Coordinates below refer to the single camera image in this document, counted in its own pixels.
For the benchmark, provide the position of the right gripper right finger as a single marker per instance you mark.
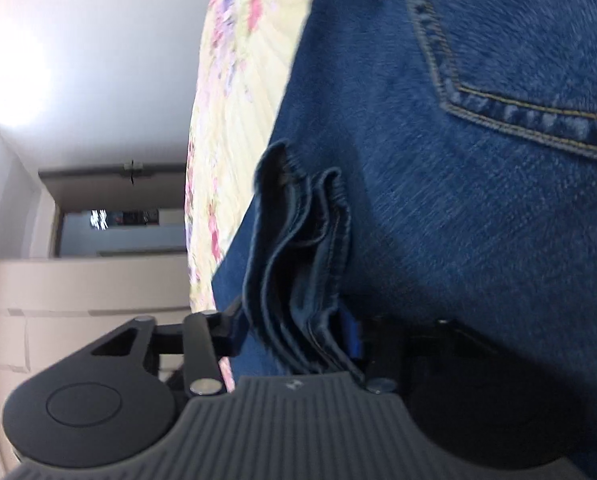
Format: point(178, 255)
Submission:
point(351, 331)

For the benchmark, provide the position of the dark brown door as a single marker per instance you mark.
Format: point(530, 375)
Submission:
point(128, 186)

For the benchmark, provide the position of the blue denim jeans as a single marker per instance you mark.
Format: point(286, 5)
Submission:
point(433, 171)

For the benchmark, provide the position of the beige wardrobe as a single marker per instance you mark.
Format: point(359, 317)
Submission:
point(50, 308)

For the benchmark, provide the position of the floral yellow bed quilt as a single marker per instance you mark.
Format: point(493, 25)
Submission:
point(246, 54)

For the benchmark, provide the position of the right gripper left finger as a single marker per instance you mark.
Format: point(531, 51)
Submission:
point(228, 329)

